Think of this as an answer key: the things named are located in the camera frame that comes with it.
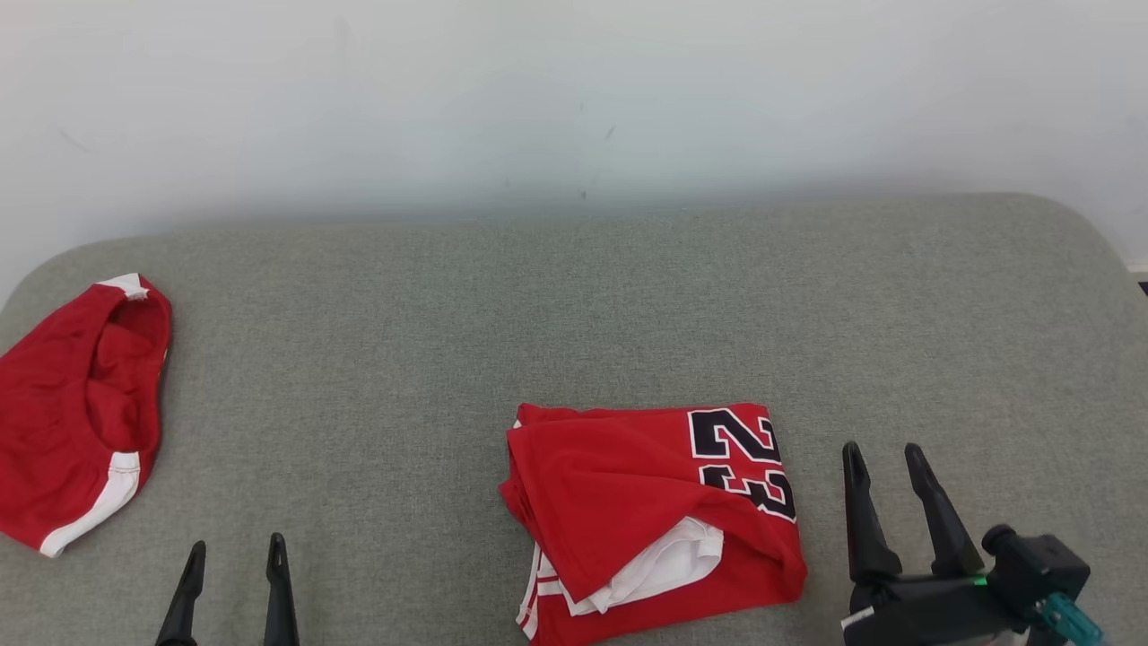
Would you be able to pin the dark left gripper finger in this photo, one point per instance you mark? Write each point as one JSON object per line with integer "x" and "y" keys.
{"x": 281, "y": 601}
{"x": 184, "y": 601}

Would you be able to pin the red shorts with white trim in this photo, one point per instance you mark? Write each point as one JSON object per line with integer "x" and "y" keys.
{"x": 45, "y": 431}

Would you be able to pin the red jersey shirt number 23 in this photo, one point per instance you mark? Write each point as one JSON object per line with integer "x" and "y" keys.
{"x": 619, "y": 484}

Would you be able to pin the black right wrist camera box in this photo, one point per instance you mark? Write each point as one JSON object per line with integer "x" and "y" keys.
{"x": 1040, "y": 570}

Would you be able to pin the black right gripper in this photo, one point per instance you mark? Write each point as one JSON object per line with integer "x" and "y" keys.
{"x": 924, "y": 610}

